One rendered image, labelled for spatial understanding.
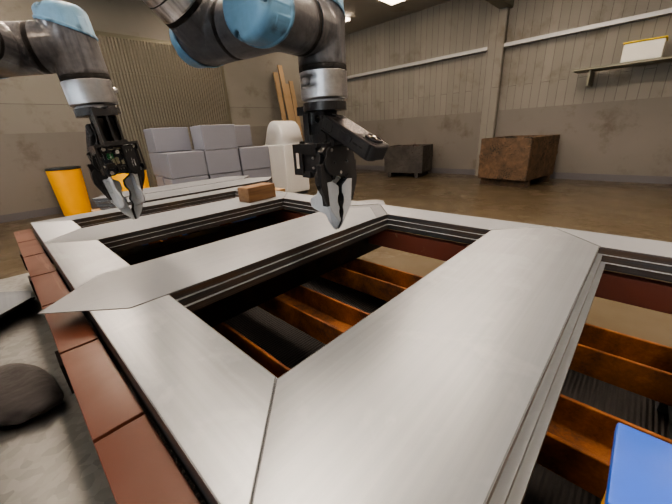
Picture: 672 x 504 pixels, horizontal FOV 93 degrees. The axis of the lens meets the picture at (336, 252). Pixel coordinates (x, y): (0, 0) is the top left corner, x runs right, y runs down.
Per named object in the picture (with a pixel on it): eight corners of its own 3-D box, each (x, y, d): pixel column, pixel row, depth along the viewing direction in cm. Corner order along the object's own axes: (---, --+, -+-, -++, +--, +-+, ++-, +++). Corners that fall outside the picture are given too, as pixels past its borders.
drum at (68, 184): (92, 209, 568) (77, 165, 541) (97, 212, 537) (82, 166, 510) (59, 214, 537) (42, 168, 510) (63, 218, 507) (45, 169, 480)
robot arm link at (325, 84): (356, 71, 50) (319, 65, 45) (357, 102, 52) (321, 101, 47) (323, 78, 55) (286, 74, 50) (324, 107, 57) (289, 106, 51)
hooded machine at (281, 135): (311, 192, 610) (305, 119, 564) (287, 197, 572) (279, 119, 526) (290, 189, 653) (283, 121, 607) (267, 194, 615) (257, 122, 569)
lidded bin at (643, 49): (662, 60, 468) (668, 39, 458) (662, 57, 442) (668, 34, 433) (621, 65, 499) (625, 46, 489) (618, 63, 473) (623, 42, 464)
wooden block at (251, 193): (265, 195, 120) (263, 182, 119) (276, 196, 117) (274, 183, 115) (239, 201, 112) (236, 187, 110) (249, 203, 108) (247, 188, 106)
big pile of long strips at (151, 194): (244, 183, 196) (243, 174, 194) (285, 188, 170) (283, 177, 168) (91, 209, 143) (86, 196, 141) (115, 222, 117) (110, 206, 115)
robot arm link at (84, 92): (57, 85, 56) (109, 85, 61) (68, 113, 58) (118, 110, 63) (63, 78, 51) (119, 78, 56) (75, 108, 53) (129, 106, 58)
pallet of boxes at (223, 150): (251, 209, 493) (238, 126, 451) (278, 218, 434) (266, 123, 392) (166, 227, 421) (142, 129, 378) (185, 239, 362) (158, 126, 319)
